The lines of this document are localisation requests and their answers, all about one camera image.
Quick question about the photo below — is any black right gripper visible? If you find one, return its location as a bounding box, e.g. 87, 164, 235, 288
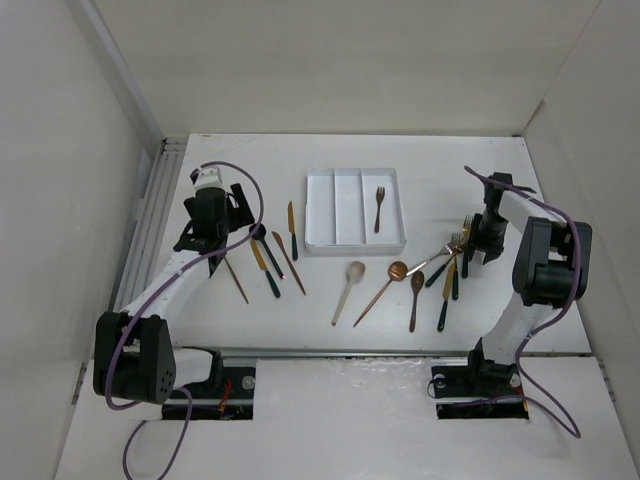
466, 211, 508, 264

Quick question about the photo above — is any dark wooden fork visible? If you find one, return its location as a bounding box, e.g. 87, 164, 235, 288
374, 186, 386, 234

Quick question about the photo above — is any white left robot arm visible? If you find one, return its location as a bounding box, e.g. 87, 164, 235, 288
93, 182, 255, 404

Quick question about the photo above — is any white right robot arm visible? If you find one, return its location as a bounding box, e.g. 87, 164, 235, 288
463, 167, 593, 397

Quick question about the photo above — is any black spoon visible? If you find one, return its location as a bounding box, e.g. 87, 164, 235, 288
250, 223, 286, 280

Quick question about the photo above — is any rose gold knife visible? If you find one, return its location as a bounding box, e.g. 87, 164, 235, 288
271, 231, 307, 296

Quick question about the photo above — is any dark wooden spoon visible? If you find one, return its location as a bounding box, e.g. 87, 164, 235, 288
409, 270, 425, 333

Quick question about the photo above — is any rose gold fork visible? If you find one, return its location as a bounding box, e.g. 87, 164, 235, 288
224, 256, 250, 305

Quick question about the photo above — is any rose gold spoon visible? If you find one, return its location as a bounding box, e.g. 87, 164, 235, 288
353, 261, 408, 328

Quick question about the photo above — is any white three-compartment tray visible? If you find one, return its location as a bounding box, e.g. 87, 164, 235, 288
304, 168, 406, 257

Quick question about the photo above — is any light wooden spoon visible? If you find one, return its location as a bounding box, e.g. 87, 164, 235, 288
330, 261, 366, 327

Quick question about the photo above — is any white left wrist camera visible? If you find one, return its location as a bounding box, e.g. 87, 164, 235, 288
190, 166, 223, 191

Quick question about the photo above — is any gold knife green handle left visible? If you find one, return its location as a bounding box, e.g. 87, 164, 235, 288
250, 239, 281, 298

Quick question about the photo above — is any gold knife green handle right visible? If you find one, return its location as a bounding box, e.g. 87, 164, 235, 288
437, 263, 456, 332

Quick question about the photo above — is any gold knife green handle upright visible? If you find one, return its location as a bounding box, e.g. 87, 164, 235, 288
287, 201, 299, 261

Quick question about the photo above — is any aluminium rail left side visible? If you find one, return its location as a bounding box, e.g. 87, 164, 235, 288
109, 137, 187, 311

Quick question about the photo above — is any aluminium rail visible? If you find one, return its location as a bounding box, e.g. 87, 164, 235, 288
109, 137, 187, 311
172, 345, 591, 362

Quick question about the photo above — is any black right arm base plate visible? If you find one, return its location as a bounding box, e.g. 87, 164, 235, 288
430, 364, 529, 420

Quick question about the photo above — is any aluminium rail front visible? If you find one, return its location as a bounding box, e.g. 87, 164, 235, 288
172, 345, 591, 362

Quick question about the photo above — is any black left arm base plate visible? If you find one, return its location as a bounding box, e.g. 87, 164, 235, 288
184, 358, 257, 421

